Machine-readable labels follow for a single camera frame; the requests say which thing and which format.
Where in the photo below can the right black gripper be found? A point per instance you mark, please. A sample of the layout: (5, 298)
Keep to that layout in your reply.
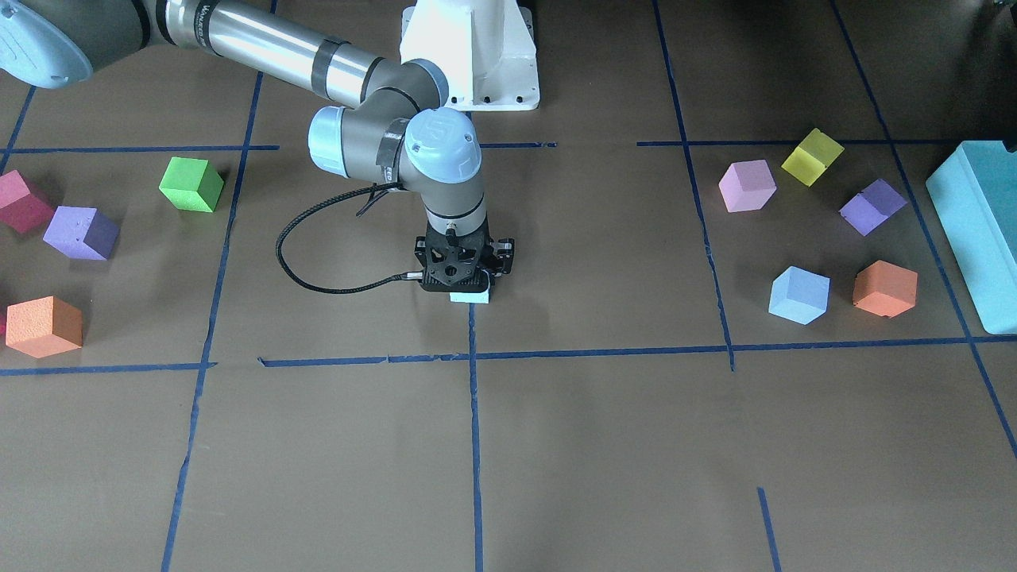
(503, 257)

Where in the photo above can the light blue foam block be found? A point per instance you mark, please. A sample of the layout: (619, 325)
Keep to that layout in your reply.
(482, 297)
(799, 295)

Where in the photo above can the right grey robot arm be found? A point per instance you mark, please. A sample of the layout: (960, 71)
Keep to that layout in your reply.
(386, 123)

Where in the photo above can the pink foam block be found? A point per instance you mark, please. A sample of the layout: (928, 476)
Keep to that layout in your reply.
(747, 185)

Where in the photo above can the yellow foam block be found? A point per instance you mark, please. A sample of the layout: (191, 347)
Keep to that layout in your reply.
(811, 158)

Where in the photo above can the green foam block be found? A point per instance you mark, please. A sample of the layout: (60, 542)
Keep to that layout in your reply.
(191, 184)

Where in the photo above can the purple foam block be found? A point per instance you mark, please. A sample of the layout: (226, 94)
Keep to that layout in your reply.
(872, 206)
(82, 233)

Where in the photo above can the smooth orange foam block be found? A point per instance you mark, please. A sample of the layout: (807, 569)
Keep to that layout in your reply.
(885, 289)

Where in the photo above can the textured orange foam block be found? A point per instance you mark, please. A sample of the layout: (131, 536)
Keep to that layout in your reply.
(44, 327)

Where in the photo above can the teal plastic bin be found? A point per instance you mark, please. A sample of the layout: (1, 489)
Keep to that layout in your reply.
(974, 194)

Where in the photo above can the red foam block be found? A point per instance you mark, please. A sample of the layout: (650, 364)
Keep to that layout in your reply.
(23, 206)

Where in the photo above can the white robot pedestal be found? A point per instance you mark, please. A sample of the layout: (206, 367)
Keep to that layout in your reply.
(485, 49)

